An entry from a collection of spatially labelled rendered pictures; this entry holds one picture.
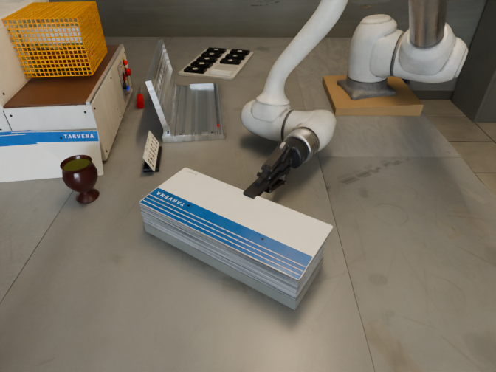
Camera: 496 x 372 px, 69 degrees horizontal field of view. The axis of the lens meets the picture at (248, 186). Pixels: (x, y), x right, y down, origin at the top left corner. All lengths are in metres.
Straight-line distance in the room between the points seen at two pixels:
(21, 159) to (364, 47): 1.18
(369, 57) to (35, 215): 1.19
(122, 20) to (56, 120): 2.65
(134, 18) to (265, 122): 2.74
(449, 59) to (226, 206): 0.92
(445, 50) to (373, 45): 0.24
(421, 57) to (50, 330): 1.25
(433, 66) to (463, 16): 2.63
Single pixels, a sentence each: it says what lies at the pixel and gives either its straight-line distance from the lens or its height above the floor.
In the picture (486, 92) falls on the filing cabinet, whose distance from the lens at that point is 3.76.
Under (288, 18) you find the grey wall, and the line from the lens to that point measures 3.55.
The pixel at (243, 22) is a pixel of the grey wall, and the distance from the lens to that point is 3.54.
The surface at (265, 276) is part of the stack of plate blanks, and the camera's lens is 0.71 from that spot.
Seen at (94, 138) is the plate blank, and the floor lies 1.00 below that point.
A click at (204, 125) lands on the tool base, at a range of 1.27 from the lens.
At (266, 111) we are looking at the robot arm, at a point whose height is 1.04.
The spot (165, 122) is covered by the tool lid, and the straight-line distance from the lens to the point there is 1.20.
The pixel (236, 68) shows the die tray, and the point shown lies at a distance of 1.82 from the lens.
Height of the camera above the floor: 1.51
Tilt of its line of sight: 37 degrees down
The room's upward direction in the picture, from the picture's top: straight up
